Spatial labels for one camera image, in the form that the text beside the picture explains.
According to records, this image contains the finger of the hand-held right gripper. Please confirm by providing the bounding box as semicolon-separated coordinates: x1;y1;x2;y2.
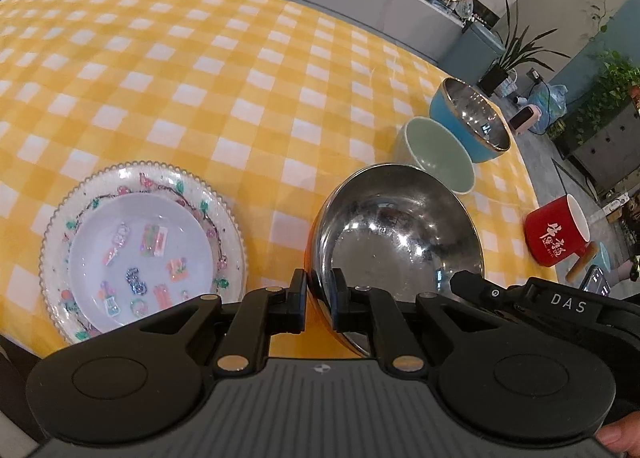
449;270;527;313

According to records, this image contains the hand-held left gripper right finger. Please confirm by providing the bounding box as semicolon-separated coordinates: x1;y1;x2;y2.
330;269;507;374

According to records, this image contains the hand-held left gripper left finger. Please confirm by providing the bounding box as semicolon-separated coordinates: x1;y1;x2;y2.
127;268;309;374

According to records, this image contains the clear glass plate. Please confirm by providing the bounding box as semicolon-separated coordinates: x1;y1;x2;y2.
42;161;250;345

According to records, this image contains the orange steel bowl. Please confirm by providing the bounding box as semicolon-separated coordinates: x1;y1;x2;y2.
304;163;486;359

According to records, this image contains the small pink plate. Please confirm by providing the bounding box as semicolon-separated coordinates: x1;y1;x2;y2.
68;191;222;334

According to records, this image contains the white vine-printed plate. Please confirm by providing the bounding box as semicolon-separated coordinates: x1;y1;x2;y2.
49;170;242;340

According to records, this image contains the person's right hand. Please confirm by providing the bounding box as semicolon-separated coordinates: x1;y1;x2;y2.
597;416;640;457

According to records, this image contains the dark smartphone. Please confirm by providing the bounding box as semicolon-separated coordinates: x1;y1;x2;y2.
579;263;611;297

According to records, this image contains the red mug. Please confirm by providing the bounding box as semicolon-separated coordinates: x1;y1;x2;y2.
523;193;599;282

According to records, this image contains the green ceramic bowl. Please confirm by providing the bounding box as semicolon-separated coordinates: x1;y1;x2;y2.
394;117;475;195

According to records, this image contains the dark metal cabinet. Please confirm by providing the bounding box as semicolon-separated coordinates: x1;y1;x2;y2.
554;105;640;194

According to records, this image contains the small pink heater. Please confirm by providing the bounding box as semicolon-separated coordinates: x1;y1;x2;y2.
508;105;544;135

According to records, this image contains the blue steel bowl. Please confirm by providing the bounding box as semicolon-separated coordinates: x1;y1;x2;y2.
428;77;514;165

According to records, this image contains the blue water jug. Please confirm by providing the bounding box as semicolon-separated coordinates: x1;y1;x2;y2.
527;83;569;135

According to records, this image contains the small woven basket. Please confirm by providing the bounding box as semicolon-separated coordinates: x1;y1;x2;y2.
497;69;519;98

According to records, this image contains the long-leaf potted plant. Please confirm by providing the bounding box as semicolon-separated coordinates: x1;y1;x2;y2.
477;0;571;100

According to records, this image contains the bushy green plant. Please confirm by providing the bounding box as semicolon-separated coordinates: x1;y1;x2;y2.
564;50;640;149

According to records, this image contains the yellow checked tablecloth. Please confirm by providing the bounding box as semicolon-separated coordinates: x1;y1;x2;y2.
0;0;557;375

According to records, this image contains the grey trash bin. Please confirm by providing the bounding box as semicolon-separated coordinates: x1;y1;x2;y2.
439;23;506;84

